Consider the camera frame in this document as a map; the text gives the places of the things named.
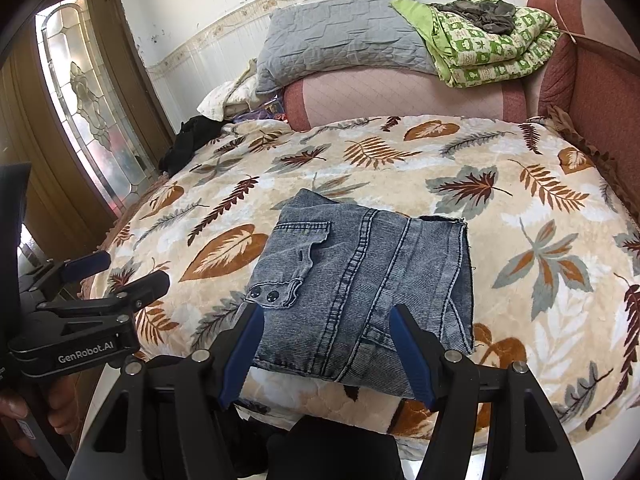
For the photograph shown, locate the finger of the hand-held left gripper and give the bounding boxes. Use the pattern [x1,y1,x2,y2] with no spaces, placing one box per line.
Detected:
[37,270,171,322]
[20,251,112,306]

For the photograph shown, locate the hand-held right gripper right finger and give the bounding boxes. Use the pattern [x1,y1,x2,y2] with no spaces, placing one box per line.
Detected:
[389,304,586,480]

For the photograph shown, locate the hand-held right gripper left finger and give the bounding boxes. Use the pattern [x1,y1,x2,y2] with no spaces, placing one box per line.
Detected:
[67,302,266,480]

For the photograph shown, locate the blue denim pants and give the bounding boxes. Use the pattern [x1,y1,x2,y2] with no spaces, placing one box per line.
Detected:
[246,188,476,386]

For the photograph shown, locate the person's left hand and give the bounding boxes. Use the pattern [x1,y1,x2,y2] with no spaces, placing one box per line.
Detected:
[0,375,90,458]

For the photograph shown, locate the black cloth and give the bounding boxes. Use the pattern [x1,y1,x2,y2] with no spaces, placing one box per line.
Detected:
[159,115,226,173]

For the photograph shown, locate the wooden stained glass door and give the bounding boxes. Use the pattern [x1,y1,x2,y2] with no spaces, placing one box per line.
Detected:
[0,0,176,251]

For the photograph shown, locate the leaf print blanket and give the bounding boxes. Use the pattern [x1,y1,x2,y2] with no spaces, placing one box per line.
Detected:
[97,115,640,448]

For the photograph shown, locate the white floral cloth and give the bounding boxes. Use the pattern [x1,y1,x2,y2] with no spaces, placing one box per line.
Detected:
[196,58,261,122]

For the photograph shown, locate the purple packet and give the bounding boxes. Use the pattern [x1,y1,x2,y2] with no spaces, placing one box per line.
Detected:
[250,100,288,123]

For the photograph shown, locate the pink and red sofa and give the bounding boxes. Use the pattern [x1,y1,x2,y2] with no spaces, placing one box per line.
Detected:
[282,0,640,211]

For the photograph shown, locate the green patterned quilt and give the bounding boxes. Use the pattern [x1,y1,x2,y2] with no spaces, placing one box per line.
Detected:
[391,0,562,89]

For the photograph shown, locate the grey quilted pillow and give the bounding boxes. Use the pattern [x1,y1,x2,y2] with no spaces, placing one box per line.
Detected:
[255,0,436,93]

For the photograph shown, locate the dark olive cloth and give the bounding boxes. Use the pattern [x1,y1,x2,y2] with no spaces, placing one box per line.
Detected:
[430,0,517,35]

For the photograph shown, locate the thin tan cord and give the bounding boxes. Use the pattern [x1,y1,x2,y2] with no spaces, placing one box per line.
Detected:
[551,0,583,43]

